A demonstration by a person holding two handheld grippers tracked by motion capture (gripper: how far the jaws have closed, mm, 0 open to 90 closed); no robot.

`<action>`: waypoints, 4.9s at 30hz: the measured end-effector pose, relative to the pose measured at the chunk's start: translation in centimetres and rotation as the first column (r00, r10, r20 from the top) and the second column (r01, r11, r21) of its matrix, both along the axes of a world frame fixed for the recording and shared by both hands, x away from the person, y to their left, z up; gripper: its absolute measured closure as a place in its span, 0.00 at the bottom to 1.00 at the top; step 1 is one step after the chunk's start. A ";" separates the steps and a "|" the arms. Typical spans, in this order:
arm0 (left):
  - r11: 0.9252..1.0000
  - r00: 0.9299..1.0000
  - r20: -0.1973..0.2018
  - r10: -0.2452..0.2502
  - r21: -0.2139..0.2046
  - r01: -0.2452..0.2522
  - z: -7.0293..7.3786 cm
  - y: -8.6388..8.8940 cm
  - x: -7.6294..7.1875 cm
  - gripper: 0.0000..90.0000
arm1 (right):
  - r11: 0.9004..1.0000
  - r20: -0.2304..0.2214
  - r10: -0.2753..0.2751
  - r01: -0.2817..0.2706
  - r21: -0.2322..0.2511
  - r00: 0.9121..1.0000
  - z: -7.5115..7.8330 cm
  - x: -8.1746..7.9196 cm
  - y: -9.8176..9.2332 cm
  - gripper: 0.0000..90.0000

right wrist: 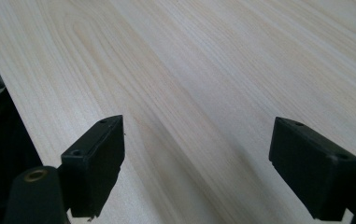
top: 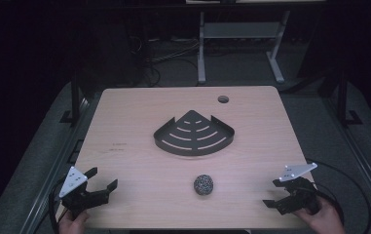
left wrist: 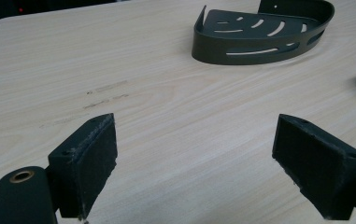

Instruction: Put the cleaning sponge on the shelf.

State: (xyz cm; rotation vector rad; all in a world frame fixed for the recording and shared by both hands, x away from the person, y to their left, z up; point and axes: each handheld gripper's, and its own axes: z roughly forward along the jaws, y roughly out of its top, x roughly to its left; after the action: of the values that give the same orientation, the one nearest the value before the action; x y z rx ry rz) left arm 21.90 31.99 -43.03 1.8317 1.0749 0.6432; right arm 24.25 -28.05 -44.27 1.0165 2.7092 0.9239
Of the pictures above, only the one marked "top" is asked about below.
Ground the speckled steel wool ball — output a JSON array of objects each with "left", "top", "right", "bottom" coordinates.
[{"left": 193, "top": 174, "right": 214, "bottom": 196}]

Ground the person's left hand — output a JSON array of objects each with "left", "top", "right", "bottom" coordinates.
[{"left": 57, "top": 210, "right": 91, "bottom": 234}]

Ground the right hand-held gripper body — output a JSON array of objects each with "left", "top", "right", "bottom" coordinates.
[{"left": 278, "top": 162, "right": 321, "bottom": 216}]

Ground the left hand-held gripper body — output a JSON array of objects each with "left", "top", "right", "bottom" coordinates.
[{"left": 57, "top": 166, "right": 110, "bottom": 220}]

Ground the grey metal stand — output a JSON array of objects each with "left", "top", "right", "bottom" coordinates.
[{"left": 197, "top": 10, "right": 291, "bottom": 85}]

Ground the black upright post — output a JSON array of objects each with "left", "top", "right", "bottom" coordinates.
[
  {"left": 335, "top": 69, "right": 364, "bottom": 127},
  {"left": 59, "top": 69, "right": 82, "bottom": 125}
]

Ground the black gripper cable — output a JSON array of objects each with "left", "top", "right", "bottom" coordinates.
[
  {"left": 48, "top": 177, "right": 69, "bottom": 234},
  {"left": 305, "top": 158, "right": 371, "bottom": 234}
]

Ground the person's right hand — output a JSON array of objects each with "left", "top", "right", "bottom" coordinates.
[{"left": 293, "top": 195, "right": 347, "bottom": 234}]

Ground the bundle of floor cables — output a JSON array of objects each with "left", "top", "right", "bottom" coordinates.
[{"left": 129, "top": 34, "right": 201, "bottom": 88}]

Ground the black metal corner shelf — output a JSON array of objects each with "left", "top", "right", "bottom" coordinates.
[{"left": 153, "top": 109, "right": 236, "bottom": 157}]

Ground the aluminium frame rail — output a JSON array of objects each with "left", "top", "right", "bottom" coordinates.
[
  {"left": 322, "top": 96, "right": 371, "bottom": 226},
  {"left": 19, "top": 96, "right": 92, "bottom": 234}
]

